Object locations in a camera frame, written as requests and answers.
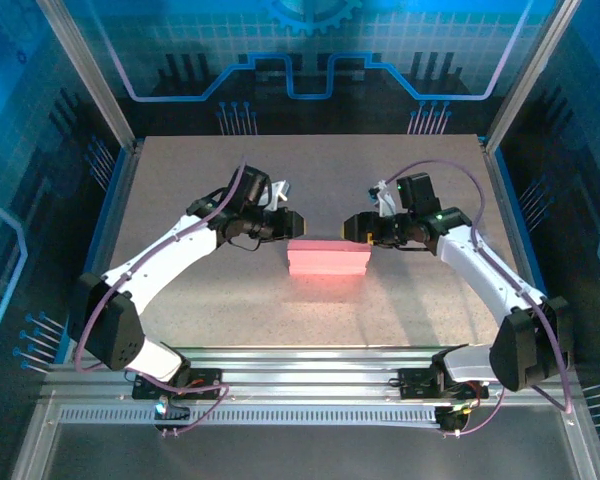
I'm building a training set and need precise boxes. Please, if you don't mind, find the pink paper box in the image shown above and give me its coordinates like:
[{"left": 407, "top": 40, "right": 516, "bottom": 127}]
[{"left": 286, "top": 238, "right": 372, "bottom": 279}]

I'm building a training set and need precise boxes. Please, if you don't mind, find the blue table edge strip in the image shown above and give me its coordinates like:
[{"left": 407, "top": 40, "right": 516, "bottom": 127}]
[
  {"left": 494, "top": 145, "right": 570, "bottom": 364},
  {"left": 54, "top": 145, "right": 132, "bottom": 364}
]

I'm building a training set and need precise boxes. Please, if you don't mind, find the black controller module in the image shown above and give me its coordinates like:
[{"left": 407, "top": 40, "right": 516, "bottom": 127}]
[
  {"left": 152, "top": 395, "right": 191, "bottom": 422},
  {"left": 435, "top": 405, "right": 474, "bottom": 434}
]

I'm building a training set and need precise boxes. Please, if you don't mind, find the grey metal panel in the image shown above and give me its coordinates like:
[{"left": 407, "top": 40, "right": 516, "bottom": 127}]
[{"left": 47, "top": 423, "right": 584, "bottom": 480}]

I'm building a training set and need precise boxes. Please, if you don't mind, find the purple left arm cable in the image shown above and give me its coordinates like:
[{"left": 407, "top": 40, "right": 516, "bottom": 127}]
[{"left": 73, "top": 155, "right": 231, "bottom": 439}]

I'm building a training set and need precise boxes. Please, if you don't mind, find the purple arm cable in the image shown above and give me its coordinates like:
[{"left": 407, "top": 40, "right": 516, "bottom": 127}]
[
  {"left": 73, "top": 155, "right": 231, "bottom": 439},
  {"left": 377, "top": 158, "right": 576, "bottom": 439}
]

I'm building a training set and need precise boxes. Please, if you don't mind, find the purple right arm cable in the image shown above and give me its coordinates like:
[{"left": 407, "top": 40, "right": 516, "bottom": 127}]
[{"left": 377, "top": 158, "right": 576, "bottom": 439}]

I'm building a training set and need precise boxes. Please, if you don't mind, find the aluminium table side rail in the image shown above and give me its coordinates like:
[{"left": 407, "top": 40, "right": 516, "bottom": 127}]
[
  {"left": 479, "top": 139, "right": 554, "bottom": 351},
  {"left": 72, "top": 139, "right": 146, "bottom": 351}
]

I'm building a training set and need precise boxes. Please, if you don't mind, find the wide aluminium frame beam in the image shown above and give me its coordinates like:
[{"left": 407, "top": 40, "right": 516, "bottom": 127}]
[{"left": 42, "top": 344, "right": 586, "bottom": 401}]

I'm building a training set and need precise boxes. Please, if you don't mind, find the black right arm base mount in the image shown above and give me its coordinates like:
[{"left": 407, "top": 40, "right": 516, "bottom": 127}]
[{"left": 394, "top": 366, "right": 491, "bottom": 401}]

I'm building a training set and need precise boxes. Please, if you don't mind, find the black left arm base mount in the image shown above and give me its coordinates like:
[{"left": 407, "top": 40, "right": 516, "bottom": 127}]
[{"left": 131, "top": 363, "right": 226, "bottom": 401}]

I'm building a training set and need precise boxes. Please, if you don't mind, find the slotted grey cable duct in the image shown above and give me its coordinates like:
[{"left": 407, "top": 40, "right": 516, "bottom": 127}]
[{"left": 58, "top": 405, "right": 454, "bottom": 427}]

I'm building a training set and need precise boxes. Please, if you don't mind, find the aluminium upright post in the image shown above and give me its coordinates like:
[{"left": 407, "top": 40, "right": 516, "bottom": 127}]
[
  {"left": 35, "top": 0, "right": 139, "bottom": 151},
  {"left": 482, "top": 0, "right": 581, "bottom": 151}
]

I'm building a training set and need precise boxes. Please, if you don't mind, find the aluminium lower frame rail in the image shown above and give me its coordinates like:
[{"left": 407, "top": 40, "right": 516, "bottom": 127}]
[
  {"left": 10, "top": 397, "right": 64, "bottom": 480},
  {"left": 554, "top": 394, "right": 600, "bottom": 480}
]

